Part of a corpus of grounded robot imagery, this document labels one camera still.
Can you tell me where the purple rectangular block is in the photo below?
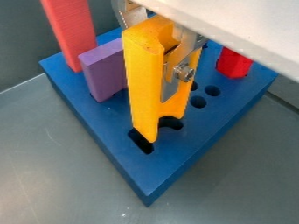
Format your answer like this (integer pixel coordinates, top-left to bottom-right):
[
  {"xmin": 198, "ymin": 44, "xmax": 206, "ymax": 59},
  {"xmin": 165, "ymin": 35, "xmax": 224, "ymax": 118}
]
[{"xmin": 78, "ymin": 38, "xmax": 126, "ymax": 102}]

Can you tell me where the red octagonal prism block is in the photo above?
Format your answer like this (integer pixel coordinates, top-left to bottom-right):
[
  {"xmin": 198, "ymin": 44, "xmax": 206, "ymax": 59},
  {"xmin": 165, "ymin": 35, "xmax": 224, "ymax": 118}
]
[{"xmin": 216, "ymin": 47, "xmax": 252, "ymax": 79}]

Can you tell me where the blue shape sorter board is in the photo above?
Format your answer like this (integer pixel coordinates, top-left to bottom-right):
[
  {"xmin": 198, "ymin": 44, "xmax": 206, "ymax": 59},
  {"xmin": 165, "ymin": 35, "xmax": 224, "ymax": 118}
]
[{"xmin": 39, "ymin": 41, "xmax": 276, "ymax": 206}]

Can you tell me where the red square prism block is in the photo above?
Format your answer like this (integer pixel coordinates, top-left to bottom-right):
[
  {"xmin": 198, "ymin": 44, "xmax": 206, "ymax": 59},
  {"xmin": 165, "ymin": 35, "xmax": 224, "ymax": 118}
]
[{"xmin": 39, "ymin": 0, "xmax": 97, "ymax": 73}]

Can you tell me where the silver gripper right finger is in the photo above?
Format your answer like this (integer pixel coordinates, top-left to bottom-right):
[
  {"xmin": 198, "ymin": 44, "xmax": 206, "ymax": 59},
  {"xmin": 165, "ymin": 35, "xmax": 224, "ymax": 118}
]
[{"xmin": 160, "ymin": 24, "xmax": 208, "ymax": 102}]

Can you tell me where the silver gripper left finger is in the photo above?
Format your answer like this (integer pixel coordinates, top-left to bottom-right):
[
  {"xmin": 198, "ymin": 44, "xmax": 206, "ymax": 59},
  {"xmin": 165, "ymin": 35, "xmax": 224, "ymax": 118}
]
[{"xmin": 110, "ymin": 0, "xmax": 147, "ymax": 30}]

